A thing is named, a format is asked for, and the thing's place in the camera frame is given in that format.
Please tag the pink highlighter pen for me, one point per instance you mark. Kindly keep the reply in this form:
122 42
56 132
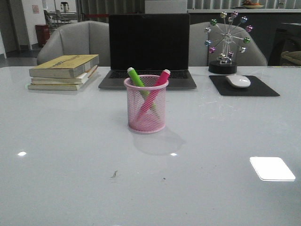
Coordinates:
162 80

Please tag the green highlighter pen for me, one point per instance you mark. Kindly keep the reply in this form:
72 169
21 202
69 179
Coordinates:
137 81

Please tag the pink mesh pen holder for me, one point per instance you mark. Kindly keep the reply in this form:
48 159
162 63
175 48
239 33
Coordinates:
154 119

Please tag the grey open laptop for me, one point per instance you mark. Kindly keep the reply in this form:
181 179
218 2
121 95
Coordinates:
149 43

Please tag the middle book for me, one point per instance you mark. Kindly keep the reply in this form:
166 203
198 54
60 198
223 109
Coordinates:
74 81

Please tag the grey chair right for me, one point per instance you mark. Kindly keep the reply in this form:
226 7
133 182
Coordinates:
246 52

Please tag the grey chair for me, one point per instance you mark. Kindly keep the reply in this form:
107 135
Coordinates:
82 38
246 52

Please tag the white computer mouse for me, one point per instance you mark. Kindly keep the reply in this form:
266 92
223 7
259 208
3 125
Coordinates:
238 81

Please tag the grey chair left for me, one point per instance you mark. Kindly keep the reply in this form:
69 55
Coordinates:
82 38

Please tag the top yellow book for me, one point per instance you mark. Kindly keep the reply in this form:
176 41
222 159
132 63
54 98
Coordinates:
67 66

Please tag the ferris wheel desk ornament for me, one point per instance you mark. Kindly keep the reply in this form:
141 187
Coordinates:
224 62

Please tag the black mouse pad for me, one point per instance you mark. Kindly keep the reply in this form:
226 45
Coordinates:
257 87

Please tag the bottom book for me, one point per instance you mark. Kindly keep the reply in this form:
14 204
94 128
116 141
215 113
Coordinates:
54 87

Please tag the red trash bin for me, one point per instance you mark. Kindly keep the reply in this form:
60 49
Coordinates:
42 33

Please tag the fruit bowl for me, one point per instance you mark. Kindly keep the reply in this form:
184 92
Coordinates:
249 4

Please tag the beige sofa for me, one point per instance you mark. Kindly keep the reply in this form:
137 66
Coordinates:
294 58

